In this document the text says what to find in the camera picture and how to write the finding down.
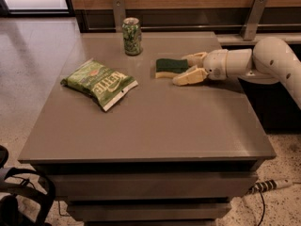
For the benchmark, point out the green Kettle chips bag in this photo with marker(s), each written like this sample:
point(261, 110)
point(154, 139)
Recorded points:
point(106, 85)

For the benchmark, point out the metal bracket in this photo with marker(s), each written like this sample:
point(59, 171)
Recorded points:
point(249, 29)
point(119, 13)

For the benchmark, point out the left metal bracket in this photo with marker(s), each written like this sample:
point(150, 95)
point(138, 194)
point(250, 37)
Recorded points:
point(119, 13)

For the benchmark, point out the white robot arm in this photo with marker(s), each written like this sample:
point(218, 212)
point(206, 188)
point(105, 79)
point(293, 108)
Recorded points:
point(271, 60)

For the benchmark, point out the green soda can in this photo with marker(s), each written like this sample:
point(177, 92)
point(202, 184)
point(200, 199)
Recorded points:
point(131, 31)

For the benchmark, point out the white power strip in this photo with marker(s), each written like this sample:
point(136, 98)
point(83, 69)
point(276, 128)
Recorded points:
point(269, 185)

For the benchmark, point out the grey drawer cabinet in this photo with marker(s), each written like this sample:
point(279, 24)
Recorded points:
point(163, 155)

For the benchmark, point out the green and yellow sponge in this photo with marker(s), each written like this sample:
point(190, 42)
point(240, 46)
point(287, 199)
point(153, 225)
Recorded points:
point(169, 68)

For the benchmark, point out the black bag with straps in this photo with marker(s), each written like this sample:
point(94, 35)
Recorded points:
point(9, 212)

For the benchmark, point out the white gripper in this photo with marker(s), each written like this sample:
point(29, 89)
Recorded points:
point(214, 64)

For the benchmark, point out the right metal bracket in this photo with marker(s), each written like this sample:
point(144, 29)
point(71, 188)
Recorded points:
point(249, 29)

